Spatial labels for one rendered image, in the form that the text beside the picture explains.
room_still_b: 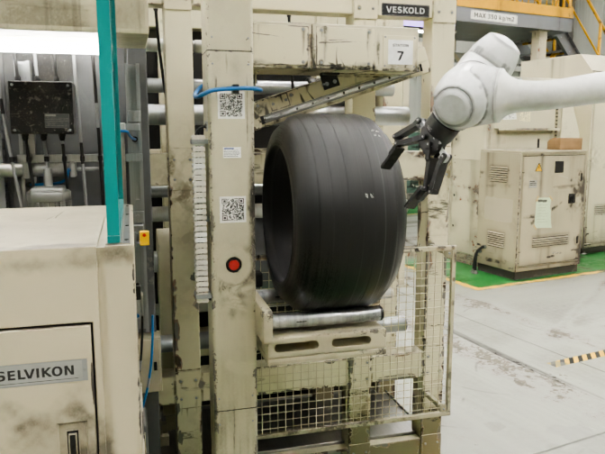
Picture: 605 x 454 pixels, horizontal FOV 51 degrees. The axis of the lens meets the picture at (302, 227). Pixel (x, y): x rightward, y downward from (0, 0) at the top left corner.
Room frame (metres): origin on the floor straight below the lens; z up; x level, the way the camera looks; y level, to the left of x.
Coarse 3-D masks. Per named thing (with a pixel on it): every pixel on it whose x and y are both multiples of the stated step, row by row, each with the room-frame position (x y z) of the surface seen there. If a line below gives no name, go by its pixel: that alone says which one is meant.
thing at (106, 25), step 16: (96, 0) 0.95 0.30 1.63; (112, 0) 1.47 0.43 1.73; (112, 16) 1.41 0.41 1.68; (112, 32) 1.34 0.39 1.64; (112, 48) 1.28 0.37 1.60; (112, 64) 0.96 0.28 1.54; (112, 80) 0.95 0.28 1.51; (112, 96) 0.95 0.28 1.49; (112, 112) 0.95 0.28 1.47; (112, 128) 0.95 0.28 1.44; (112, 144) 0.95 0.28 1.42; (112, 160) 0.95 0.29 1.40; (112, 176) 0.95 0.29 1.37; (112, 192) 0.95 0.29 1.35; (112, 208) 0.95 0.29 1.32; (112, 224) 0.95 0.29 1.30; (112, 240) 0.95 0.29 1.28
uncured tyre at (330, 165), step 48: (288, 144) 1.76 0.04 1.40; (336, 144) 1.71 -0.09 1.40; (384, 144) 1.76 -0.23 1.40; (288, 192) 2.18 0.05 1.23; (336, 192) 1.64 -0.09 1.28; (384, 192) 1.67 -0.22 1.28; (288, 240) 2.15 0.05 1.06; (336, 240) 1.62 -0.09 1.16; (384, 240) 1.66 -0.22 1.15; (288, 288) 1.76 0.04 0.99; (336, 288) 1.68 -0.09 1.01; (384, 288) 1.74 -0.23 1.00
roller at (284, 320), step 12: (300, 312) 1.76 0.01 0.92; (312, 312) 1.76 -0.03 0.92; (324, 312) 1.77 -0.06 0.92; (336, 312) 1.78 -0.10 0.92; (348, 312) 1.78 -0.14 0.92; (360, 312) 1.79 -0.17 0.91; (372, 312) 1.80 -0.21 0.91; (276, 324) 1.72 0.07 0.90; (288, 324) 1.73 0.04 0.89; (300, 324) 1.74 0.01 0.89; (312, 324) 1.75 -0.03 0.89; (324, 324) 1.77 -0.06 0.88
